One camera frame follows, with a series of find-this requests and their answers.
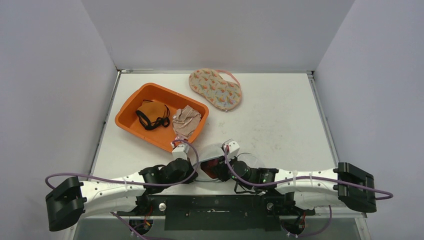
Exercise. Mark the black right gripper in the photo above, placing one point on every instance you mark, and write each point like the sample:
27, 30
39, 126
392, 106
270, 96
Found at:
224, 170

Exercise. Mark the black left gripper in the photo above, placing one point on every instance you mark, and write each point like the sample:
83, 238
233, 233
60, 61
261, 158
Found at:
192, 179

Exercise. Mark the dark red bra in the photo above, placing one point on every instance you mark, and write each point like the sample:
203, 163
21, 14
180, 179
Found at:
211, 168

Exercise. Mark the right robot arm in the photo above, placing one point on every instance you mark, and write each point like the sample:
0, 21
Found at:
344, 185

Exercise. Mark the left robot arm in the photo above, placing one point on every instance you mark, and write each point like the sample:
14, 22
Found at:
74, 199

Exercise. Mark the floral padded bra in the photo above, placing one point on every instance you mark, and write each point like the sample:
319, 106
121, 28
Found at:
218, 87

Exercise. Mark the beige crumpled garment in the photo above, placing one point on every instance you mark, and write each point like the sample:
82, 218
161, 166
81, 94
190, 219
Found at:
185, 121

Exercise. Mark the orange plastic tub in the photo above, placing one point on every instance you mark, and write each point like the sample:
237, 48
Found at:
148, 112

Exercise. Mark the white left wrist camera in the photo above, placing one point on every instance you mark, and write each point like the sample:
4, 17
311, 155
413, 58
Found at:
180, 151

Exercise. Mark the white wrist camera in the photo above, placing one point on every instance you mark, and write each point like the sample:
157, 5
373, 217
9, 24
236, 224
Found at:
231, 147
180, 151

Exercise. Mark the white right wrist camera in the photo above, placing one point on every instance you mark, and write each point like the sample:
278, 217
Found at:
231, 147

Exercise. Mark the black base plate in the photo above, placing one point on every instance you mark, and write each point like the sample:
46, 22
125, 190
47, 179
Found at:
219, 212

